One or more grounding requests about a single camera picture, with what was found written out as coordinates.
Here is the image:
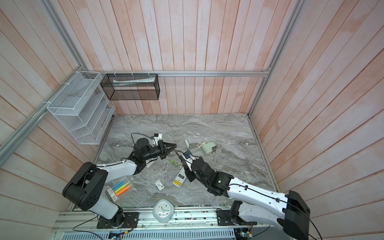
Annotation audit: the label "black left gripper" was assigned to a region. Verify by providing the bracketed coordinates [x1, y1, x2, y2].
[143, 140, 177, 161]

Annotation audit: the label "black yellow handled screwdriver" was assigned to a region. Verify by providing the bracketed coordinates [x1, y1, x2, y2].
[175, 150, 188, 168]

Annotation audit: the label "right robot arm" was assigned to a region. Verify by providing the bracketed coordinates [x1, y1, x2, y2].
[182, 158, 311, 240]

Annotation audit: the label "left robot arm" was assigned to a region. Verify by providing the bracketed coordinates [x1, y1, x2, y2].
[62, 138, 177, 220]

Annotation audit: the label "small white red card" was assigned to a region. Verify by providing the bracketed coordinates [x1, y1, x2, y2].
[155, 180, 165, 191]

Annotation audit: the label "mint green pencil sharpener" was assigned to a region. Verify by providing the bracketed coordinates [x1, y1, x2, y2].
[198, 142, 217, 155]

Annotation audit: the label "white round alarm clock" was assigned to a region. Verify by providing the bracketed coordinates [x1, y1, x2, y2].
[153, 199, 175, 224]

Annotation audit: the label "pack of coloured highlighters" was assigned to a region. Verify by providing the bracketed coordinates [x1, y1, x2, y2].
[105, 177, 133, 203]

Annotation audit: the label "white paper in basket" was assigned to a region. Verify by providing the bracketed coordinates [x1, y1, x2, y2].
[113, 77, 156, 87]

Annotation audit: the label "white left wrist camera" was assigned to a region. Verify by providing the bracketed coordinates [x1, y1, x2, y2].
[151, 134, 163, 147]

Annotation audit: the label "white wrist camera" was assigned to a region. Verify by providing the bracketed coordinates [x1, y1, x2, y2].
[180, 151, 196, 167]
[151, 134, 163, 147]

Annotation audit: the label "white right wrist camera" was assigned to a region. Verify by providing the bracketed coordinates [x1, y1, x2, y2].
[180, 151, 196, 167]

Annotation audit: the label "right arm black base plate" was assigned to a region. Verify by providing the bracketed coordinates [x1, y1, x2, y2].
[215, 201, 258, 226]

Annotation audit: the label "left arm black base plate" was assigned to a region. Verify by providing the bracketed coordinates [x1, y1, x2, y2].
[97, 212, 140, 229]

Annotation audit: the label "black wire mesh basket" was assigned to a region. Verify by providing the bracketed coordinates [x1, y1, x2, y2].
[101, 73, 161, 101]

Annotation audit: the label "white wire mesh shelf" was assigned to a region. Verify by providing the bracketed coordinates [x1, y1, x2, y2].
[47, 72, 115, 145]

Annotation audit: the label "aluminium front rail frame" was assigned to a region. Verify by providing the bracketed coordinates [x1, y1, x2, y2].
[50, 206, 291, 240]

